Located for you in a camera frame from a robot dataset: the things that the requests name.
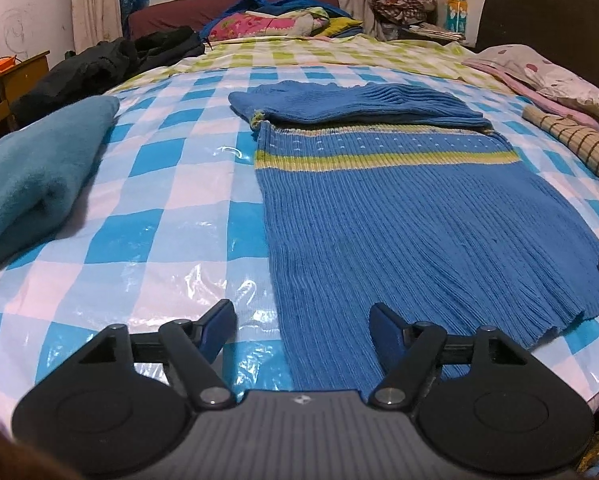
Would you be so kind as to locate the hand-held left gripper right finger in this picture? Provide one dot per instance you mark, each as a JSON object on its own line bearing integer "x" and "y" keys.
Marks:
{"x": 387, "y": 332}

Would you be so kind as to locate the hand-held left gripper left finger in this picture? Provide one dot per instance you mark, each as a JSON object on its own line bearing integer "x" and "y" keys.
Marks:
{"x": 217, "y": 328}

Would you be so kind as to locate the blue striped knit sweater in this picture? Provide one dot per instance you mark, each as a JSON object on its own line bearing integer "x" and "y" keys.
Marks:
{"x": 404, "y": 220}

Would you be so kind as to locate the beige checked knit sweater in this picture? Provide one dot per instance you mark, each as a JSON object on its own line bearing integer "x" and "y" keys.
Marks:
{"x": 579, "y": 140}

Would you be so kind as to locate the blue checked plastic sheet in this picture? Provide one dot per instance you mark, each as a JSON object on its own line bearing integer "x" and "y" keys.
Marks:
{"x": 169, "y": 195}

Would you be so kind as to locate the white pillow with pink spots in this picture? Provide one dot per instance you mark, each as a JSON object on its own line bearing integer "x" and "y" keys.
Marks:
{"x": 529, "y": 62}

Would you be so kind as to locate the teal fleece garment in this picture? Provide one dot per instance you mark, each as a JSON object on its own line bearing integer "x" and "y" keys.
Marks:
{"x": 34, "y": 170}

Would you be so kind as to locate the dark wooden headboard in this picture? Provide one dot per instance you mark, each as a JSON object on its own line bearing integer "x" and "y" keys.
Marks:
{"x": 544, "y": 15}

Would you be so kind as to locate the green checked bedsheet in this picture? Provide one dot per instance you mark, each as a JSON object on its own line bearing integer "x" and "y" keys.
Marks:
{"x": 289, "y": 52}

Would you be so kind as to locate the stack of papers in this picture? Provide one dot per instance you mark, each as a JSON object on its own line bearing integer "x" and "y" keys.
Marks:
{"x": 437, "y": 32}

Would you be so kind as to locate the black jacket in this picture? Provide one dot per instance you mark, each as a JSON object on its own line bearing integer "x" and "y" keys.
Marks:
{"x": 94, "y": 65}

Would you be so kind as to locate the yellow and blue packet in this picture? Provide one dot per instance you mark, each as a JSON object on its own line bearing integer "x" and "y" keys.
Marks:
{"x": 455, "y": 10}

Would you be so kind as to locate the pink floral quilt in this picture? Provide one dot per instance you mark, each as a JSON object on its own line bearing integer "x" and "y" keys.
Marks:
{"x": 249, "y": 26}

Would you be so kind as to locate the yellow cloth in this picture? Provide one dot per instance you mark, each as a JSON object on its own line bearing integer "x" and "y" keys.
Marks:
{"x": 342, "y": 25}

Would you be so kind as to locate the maroon sofa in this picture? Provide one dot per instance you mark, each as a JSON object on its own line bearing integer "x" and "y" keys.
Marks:
{"x": 179, "y": 12}

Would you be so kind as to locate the wooden desk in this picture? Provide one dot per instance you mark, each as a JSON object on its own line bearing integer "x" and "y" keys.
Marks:
{"x": 24, "y": 72}

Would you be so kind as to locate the pile of colourful bedding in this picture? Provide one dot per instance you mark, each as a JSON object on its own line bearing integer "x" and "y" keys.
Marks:
{"x": 264, "y": 1}

